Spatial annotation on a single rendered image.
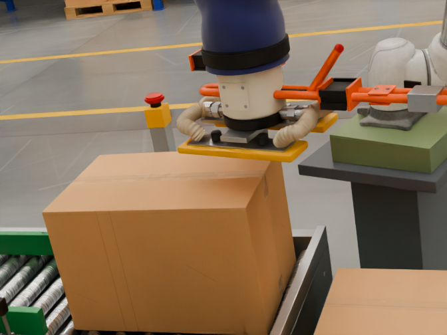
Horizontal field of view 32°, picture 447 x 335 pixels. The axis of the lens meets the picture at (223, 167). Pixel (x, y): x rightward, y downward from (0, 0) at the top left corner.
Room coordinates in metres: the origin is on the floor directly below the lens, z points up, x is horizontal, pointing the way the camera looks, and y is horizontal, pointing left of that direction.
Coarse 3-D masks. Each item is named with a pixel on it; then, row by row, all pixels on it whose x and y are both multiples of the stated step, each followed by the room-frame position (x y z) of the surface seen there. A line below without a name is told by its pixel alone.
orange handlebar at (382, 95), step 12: (216, 84) 2.06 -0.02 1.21; (276, 96) 1.91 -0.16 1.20; (288, 96) 1.89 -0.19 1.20; (300, 96) 1.87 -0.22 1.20; (312, 96) 1.85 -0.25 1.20; (360, 96) 1.78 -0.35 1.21; (372, 96) 1.76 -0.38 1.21; (384, 96) 1.75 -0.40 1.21; (396, 96) 1.73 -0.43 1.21; (444, 96) 1.67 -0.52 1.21
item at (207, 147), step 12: (216, 132) 1.94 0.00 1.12; (192, 144) 1.95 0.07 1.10; (204, 144) 1.93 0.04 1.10; (216, 144) 1.92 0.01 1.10; (228, 144) 1.90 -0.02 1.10; (240, 144) 1.89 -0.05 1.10; (252, 144) 1.88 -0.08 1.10; (264, 144) 1.85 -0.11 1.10; (300, 144) 1.83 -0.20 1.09; (228, 156) 1.87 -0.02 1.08; (240, 156) 1.85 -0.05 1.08; (252, 156) 1.83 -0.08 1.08; (264, 156) 1.81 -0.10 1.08; (276, 156) 1.79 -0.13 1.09; (288, 156) 1.77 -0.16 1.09
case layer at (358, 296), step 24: (336, 288) 2.01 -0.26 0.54; (360, 288) 1.99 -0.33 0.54; (384, 288) 1.96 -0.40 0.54; (408, 288) 1.94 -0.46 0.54; (432, 288) 1.92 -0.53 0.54; (336, 312) 1.89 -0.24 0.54; (360, 312) 1.87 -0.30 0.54; (384, 312) 1.85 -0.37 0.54; (408, 312) 1.83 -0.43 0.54; (432, 312) 1.81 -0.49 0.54
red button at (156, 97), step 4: (156, 92) 2.68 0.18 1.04; (160, 92) 2.67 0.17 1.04; (148, 96) 2.65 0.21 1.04; (152, 96) 2.64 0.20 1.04; (156, 96) 2.63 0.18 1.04; (160, 96) 2.64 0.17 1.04; (144, 100) 2.65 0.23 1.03; (148, 100) 2.62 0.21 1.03; (152, 100) 2.62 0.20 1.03; (156, 100) 2.62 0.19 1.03; (160, 100) 2.63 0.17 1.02; (152, 104) 2.64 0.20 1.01; (156, 104) 2.64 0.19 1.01; (160, 104) 2.65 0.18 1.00
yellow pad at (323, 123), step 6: (330, 114) 2.00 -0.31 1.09; (336, 114) 2.00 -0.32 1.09; (318, 120) 1.96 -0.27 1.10; (324, 120) 1.97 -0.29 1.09; (330, 120) 1.97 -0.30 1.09; (336, 120) 1.99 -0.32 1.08; (222, 126) 2.11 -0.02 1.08; (318, 126) 1.93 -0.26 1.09; (324, 126) 1.93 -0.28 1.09; (330, 126) 1.96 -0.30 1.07; (318, 132) 1.94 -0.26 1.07
